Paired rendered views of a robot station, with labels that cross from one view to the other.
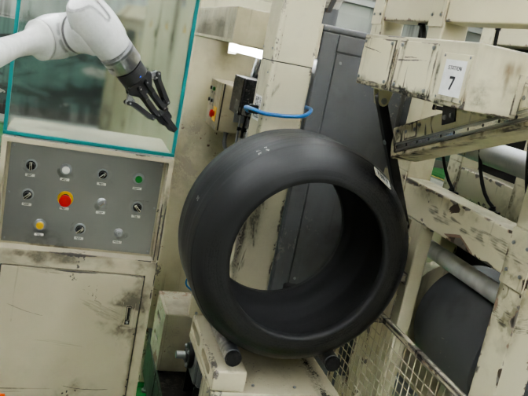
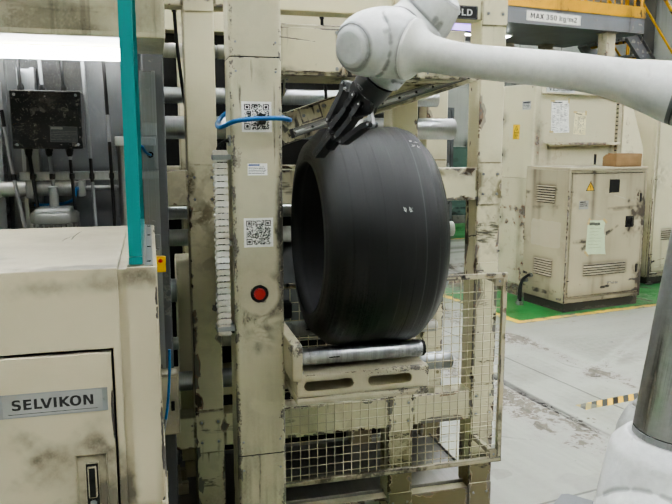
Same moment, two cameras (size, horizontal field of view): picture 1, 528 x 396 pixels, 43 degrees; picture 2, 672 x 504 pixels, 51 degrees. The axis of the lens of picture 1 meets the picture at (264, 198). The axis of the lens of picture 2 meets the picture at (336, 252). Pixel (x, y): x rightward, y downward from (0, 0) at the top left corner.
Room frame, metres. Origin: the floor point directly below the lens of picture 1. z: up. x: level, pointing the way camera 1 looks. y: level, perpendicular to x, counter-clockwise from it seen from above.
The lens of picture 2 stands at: (1.75, 1.83, 1.44)
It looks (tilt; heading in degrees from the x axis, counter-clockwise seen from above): 9 degrees down; 272
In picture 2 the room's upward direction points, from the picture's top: straight up
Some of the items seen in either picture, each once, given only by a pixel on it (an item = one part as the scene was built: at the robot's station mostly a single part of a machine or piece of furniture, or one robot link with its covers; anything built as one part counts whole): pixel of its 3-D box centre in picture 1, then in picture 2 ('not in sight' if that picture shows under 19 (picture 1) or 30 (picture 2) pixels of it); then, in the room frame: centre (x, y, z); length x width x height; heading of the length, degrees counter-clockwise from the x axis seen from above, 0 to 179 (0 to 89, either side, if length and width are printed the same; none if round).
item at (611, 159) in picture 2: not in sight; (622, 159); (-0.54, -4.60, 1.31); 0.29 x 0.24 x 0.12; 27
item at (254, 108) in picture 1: (277, 110); (253, 117); (2.05, 0.01, 1.51); 0.19 x 0.19 x 0.06; 17
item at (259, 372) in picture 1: (260, 364); (345, 373); (1.81, -0.08, 0.80); 0.37 x 0.36 x 0.02; 107
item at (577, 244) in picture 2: not in sight; (583, 235); (-0.23, -4.57, 0.62); 0.91 x 0.58 x 1.25; 27
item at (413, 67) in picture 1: (447, 75); (359, 57); (1.78, -0.40, 1.71); 0.61 x 0.25 x 0.15; 17
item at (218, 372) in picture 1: (216, 350); (359, 376); (1.77, 0.05, 0.83); 0.36 x 0.09 x 0.06; 17
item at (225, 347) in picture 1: (220, 329); (361, 352); (1.76, 0.05, 0.90); 0.35 x 0.05 x 0.05; 17
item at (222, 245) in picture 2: not in sight; (223, 243); (2.12, 0.07, 1.19); 0.05 x 0.04 x 0.48; 107
